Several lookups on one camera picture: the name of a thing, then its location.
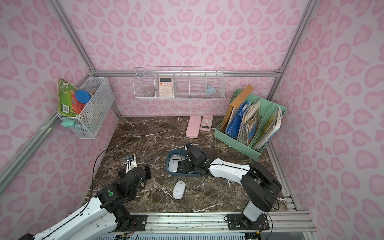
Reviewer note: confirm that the pink calculator on table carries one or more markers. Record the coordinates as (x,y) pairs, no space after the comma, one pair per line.
(206,123)

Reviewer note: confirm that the green snack package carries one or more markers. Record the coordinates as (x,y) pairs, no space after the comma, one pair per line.
(66,91)

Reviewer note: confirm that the pink pencil case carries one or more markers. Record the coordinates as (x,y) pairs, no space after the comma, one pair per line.
(193,127)

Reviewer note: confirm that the pink calculator in basket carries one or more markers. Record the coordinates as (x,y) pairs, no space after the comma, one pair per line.
(166,87)

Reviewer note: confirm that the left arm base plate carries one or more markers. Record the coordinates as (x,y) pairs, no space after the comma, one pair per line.
(134,222)

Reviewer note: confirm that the green file organizer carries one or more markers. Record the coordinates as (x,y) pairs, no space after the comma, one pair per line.
(266,110)

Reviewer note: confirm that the brown envelope folder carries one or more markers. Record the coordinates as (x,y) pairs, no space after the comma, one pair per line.
(234,106)

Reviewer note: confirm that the white mouse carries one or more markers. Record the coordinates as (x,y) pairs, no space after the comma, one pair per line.
(179,190)

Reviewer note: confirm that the teal storage box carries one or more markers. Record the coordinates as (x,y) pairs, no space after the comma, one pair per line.
(178,155)

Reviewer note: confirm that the magazines stack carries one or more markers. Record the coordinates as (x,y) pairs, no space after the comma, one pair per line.
(250,122)

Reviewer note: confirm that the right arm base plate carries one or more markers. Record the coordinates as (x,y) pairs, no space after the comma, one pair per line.
(240,222)

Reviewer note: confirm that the yellow booklet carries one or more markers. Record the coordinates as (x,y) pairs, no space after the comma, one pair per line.
(272,125)

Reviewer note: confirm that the light grey flat mouse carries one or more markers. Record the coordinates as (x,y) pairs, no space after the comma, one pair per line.
(173,166)

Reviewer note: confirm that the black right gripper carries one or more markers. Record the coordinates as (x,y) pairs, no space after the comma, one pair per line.
(192,154)

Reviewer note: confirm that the white mesh side basket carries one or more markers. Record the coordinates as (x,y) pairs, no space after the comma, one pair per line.
(92,115)

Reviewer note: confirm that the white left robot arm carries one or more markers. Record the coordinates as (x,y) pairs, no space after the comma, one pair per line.
(104,213)

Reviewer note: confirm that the blue folder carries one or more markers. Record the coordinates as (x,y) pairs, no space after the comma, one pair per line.
(234,126)

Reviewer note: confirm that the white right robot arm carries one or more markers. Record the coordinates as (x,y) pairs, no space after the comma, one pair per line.
(259,183)

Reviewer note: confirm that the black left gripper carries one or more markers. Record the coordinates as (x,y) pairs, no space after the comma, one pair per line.
(135,171)

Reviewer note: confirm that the mint green cloth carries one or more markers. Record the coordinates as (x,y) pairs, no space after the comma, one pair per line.
(70,123)

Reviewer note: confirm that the white wire wall basket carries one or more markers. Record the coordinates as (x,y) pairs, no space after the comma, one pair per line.
(196,83)

